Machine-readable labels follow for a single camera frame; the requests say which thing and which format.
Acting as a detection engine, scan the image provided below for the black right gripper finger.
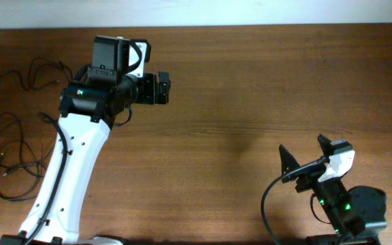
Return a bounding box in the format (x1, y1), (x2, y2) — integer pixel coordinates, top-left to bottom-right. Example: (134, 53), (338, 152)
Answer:
(279, 144), (300, 183)
(317, 134), (333, 157)

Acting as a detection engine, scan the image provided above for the long thin black usb cable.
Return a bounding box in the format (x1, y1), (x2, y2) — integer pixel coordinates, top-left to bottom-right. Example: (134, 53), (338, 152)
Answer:
(0, 111), (52, 178)

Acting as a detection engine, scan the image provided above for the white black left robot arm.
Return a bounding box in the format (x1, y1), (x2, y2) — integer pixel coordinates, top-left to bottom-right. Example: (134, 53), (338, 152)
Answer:
(0, 35), (171, 245)

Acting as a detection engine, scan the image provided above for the short thin black usb cable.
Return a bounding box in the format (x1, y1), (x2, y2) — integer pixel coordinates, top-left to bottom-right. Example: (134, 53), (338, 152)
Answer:
(0, 56), (74, 92)

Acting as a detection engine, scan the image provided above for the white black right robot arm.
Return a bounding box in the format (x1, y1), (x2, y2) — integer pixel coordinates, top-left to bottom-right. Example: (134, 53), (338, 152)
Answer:
(279, 135), (387, 244)

